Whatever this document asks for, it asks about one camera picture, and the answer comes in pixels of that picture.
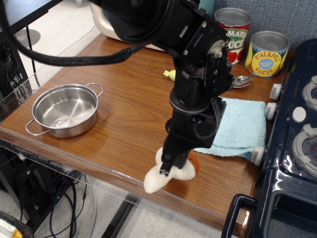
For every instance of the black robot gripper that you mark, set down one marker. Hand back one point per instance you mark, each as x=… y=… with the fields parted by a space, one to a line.
x=187 y=132

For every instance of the plush white brown mushroom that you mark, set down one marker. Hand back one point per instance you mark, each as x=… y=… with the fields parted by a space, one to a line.
x=154 y=180

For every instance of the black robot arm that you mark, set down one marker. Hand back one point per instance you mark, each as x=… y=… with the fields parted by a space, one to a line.
x=199 y=78

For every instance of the light blue folded cloth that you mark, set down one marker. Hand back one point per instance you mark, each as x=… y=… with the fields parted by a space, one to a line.
x=242 y=128

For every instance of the stainless steel pot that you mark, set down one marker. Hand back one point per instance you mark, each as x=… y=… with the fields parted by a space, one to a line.
x=65 y=111

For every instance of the navy blue toy stove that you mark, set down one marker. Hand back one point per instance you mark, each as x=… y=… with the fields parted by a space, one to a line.
x=285 y=205

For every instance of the black metal rack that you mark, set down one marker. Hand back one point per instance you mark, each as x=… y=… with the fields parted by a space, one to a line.
x=14 y=88

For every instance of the pineapple slices can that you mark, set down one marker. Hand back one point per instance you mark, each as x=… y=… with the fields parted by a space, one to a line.
x=267 y=53

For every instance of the tomato sauce can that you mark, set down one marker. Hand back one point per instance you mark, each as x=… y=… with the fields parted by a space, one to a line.
x=237 y=23

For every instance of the teal cream toy microwave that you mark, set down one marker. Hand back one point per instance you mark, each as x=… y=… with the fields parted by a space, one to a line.
x=175 y=26

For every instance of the green handled metal spoon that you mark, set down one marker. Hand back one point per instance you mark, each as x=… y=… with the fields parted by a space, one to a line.
x=239 y=81

